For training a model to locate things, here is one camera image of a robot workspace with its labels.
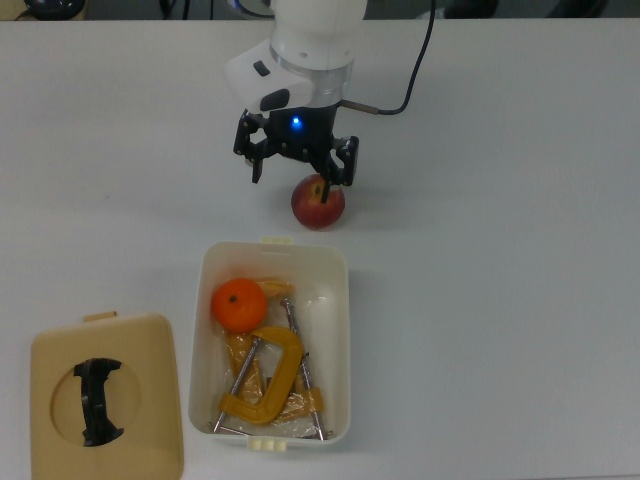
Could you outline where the orange fruit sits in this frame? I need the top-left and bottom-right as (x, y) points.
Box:
(210, 277), (269, 332)

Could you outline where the tan plastic lid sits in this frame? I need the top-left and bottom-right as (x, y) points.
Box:
(29, 310), (185, 480)

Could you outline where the yellow C-clamp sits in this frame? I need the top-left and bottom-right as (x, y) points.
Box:
(212, 326), (305, 434)
(222, 277), (335, 442)

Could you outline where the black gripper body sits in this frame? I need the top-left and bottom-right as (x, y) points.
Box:
(263, 101), (343, 164)

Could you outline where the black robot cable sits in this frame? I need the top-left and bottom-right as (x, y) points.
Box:
(341, 0), (437, 117)

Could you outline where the black lid handle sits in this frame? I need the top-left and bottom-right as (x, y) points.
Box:
(73, 357), (125, 448)

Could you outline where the white plastic container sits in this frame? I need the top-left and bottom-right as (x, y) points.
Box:
(187, 235), (351, 453)

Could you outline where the red apple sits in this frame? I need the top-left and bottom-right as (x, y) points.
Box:
(290, 173), (346, 231)

